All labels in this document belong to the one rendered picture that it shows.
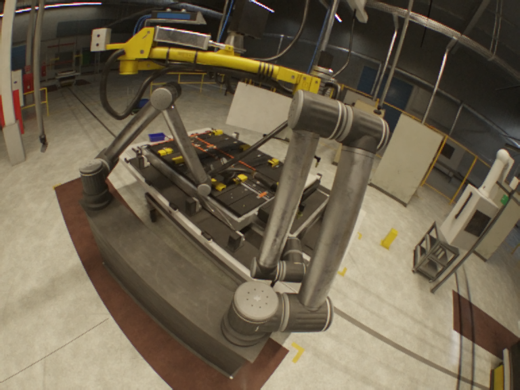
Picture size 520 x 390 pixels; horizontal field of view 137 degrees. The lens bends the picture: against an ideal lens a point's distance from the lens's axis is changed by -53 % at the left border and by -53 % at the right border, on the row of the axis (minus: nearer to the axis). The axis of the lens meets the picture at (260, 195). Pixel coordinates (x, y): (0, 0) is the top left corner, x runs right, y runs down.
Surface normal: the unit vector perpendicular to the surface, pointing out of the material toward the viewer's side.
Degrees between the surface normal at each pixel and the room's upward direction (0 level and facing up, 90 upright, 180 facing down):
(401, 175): 90
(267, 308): 6
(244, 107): 90
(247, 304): 0
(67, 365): 0
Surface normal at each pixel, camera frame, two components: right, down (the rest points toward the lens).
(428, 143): -0.59, 0.34
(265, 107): 0.18, 0.59
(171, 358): 0.22, -0.80
